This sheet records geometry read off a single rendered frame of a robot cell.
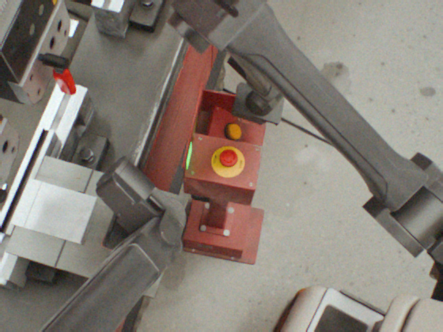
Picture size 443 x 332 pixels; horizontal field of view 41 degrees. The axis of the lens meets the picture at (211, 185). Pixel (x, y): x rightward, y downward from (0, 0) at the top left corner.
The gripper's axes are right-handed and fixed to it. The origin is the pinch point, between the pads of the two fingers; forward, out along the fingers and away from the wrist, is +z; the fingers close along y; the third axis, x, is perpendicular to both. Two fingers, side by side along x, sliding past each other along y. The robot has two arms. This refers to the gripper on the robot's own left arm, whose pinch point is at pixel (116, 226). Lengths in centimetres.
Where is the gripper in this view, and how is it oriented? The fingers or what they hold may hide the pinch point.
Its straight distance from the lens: 99.0
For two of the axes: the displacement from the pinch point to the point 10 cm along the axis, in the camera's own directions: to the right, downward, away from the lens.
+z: -5.0, 1.3, 8.6
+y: -2.9, 9.1, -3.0
